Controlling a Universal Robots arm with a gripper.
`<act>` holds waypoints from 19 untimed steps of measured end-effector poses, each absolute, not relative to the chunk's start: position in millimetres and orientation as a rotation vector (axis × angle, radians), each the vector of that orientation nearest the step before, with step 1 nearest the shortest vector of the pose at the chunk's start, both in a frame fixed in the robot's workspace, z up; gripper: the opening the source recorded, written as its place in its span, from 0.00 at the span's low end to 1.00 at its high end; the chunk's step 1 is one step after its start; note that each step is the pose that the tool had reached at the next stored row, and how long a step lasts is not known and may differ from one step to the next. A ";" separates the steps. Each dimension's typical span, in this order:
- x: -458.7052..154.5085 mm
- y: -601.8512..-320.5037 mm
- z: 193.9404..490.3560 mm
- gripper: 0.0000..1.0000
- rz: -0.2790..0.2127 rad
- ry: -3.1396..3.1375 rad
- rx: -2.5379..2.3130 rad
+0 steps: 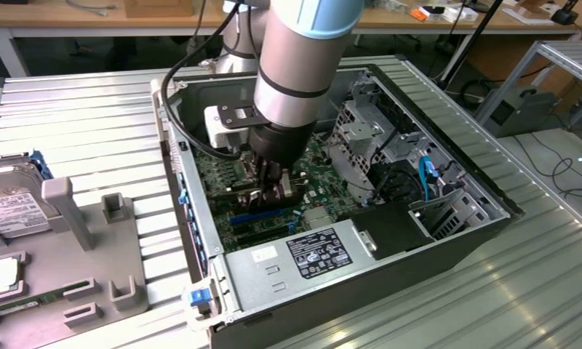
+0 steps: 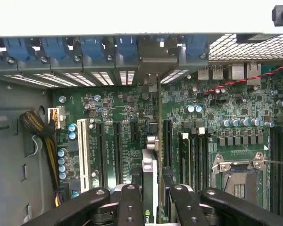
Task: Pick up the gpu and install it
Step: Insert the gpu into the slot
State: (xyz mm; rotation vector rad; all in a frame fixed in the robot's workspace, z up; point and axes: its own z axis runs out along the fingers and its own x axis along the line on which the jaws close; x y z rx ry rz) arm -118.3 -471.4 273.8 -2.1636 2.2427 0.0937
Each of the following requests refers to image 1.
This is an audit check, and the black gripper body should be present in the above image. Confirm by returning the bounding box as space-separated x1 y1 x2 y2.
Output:
249 121 318 172

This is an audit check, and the graphics card with metal bracket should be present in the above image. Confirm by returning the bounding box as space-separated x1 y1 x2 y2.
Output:
239 171 307 217

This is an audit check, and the green motherboard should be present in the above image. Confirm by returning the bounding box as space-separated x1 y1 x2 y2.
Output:
191 137 370 255

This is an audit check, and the blue expansion slot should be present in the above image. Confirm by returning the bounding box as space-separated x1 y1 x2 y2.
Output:
228 209 286 225

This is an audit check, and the silver chipset heatsink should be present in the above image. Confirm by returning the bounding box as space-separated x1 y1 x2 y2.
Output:
303 209 334 226

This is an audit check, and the long black expansion slot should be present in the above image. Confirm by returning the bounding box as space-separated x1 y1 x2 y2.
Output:
235 224 291 241
237 232 293 250

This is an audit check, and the silver disk bay cage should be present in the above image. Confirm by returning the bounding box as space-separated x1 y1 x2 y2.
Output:
329 100 404 193

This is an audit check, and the grey power supply unit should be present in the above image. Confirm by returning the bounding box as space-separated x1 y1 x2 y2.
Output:
222 217 385 313

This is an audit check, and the black plastic shroud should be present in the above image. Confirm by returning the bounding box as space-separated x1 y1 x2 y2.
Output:
349 201 436 261

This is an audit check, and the blue case latch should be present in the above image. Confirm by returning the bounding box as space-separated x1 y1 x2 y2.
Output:
187 286 212 305

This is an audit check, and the black open PC case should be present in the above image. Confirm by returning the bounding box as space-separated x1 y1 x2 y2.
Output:
150 63 524 349

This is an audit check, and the grey perforated disk bay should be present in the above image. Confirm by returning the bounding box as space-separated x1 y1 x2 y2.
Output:
410 187 510 243

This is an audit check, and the wooden desk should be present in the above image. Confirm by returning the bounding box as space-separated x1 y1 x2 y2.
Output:
0 0 582 37

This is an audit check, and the orange and black small box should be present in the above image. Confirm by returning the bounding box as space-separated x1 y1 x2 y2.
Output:
410 6 442 21

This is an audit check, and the black stand pole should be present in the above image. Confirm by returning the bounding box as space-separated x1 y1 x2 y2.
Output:
438 0 506 83

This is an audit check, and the grey parts rack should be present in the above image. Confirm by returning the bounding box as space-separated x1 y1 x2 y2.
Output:
0 176 150 349

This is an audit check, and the grey equipment box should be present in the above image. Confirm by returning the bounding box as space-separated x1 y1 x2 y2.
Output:
485 89 562 137

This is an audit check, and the white flat box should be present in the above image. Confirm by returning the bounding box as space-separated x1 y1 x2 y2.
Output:
441 7 480 22

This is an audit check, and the silver hard disk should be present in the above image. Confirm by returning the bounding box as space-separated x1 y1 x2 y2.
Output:
0 159 55 239

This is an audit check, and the white paper sheet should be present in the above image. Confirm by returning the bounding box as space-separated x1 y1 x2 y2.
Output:
502 6 557 26

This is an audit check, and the black desk device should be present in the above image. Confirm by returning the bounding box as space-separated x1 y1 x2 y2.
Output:
550 0 581 25

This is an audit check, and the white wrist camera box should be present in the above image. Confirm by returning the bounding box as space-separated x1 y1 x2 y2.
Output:
202 104 261 150

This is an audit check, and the black power cable bundle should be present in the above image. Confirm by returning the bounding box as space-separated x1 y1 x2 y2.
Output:
367 163 421 206

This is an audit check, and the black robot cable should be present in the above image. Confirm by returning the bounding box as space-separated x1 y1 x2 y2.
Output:
160 0 247 161

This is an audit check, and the blue flat wire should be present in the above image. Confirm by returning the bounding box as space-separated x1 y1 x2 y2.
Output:
417 155 441 203

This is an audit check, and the grey hanging cable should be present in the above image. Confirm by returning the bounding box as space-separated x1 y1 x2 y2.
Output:
187 0 208 68

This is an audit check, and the blue disk caddy bracket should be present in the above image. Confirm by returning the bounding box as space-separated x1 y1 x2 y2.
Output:
27 151 55 182

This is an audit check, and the aluminium profile frame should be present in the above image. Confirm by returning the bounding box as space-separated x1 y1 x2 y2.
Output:
474 39 582 139

